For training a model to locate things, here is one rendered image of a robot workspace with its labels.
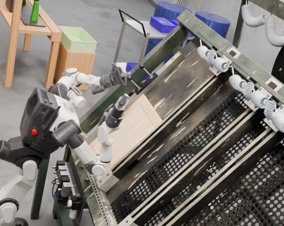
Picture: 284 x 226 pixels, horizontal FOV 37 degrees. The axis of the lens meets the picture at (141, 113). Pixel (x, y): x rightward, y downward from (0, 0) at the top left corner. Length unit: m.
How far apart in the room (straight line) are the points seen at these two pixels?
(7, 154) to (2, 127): 2.20
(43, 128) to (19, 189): 0.53
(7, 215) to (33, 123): 0.69
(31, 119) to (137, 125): 0.73
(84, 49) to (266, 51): 2.68
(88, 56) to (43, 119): 3.35
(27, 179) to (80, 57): 3.22
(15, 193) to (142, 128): 0.91
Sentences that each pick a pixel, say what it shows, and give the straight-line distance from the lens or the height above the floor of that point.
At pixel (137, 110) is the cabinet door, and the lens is 2.92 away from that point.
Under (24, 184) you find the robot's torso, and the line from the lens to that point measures 2.80.
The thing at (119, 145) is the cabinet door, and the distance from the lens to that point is 2.85.
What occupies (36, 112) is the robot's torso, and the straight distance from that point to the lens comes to 2.47.
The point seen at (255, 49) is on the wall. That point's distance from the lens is 6.79.
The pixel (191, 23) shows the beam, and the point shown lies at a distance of 3.03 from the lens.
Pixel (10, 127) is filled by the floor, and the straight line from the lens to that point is 4.87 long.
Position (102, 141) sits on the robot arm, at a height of 1.33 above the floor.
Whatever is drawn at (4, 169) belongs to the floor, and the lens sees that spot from 4.24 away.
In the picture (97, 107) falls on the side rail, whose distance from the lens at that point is 3.23.
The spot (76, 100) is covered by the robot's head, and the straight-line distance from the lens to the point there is 2.53.
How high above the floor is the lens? 2.57
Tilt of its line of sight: 26 degrees down
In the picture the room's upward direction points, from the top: 16 degrees clockwise
